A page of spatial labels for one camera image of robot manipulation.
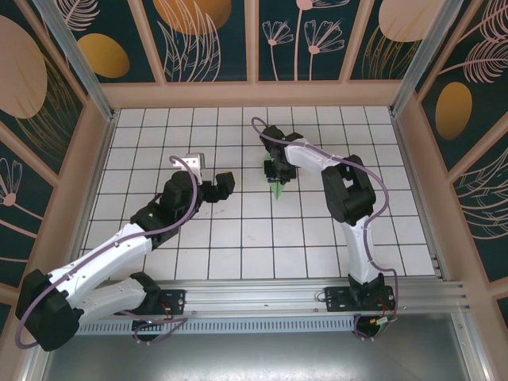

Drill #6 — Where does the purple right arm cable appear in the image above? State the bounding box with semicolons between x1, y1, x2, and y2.
251;116;400;342

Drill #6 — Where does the pink flower wall panel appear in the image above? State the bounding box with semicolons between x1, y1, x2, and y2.
256;0;368;84

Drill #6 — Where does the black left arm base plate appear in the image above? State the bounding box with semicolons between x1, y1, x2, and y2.
150;288;187;317

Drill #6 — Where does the aluminium corner post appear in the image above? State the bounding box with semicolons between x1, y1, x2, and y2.
388;0;457;118
33;0;120;124

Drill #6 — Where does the light green paper sheet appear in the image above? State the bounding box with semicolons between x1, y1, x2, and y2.
263;154;287;201

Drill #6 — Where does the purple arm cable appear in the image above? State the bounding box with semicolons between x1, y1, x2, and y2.
14;155;199;348
251;116;400;342

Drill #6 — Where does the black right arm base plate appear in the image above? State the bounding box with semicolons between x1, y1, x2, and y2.
324;285;396;314

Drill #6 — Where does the aluminium side rail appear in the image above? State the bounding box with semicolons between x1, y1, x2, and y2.
391;114;449;281
59;113;120;287

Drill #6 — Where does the grey slotted cable duct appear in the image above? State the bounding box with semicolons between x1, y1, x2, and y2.
75;317;356;335

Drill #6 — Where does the orange circle leaf wall panel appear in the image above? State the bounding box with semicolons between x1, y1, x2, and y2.
142;0;252;85

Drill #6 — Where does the orange oval wall panel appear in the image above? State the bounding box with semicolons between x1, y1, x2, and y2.
43;0;162;85

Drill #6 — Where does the peach oval side wall panel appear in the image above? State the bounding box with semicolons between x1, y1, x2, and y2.
0;0;87;178

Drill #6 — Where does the steel sheet panel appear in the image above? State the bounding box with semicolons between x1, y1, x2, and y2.
41;313;468;381

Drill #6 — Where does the orange oval feather side panel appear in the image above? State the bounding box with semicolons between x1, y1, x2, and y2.
418;0;508;170

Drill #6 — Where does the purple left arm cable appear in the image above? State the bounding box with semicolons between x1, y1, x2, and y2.
14;155;199;348

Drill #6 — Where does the peach circle wall panel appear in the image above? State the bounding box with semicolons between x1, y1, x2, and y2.
348;0;452;83

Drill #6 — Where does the long aluminium base rail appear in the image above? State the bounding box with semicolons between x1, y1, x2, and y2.
35;279;475;321

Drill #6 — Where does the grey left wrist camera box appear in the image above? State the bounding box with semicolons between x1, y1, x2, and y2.
183;152;208;184

